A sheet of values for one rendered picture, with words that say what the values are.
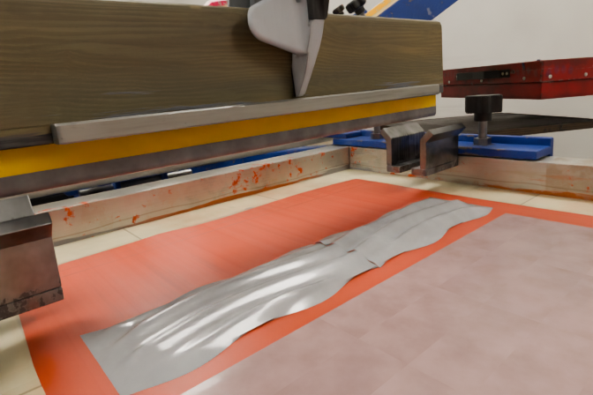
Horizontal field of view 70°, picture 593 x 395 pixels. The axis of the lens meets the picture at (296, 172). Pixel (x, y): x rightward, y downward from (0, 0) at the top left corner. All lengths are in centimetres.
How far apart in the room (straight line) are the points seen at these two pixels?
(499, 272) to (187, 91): 23
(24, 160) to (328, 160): 44
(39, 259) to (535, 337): 26
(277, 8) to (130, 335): 22
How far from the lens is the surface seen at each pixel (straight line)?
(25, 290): 27
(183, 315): 27
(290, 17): 31
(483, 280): 30
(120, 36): 26
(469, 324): 25
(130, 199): 47
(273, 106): 29
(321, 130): 36
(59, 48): 25
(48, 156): 26
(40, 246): 27
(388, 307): 26
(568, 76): 119
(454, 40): 254
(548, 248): 37
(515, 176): 52
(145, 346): 24
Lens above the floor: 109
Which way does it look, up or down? 12 degrees down
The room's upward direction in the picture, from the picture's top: 4 degrees counter-clockwise
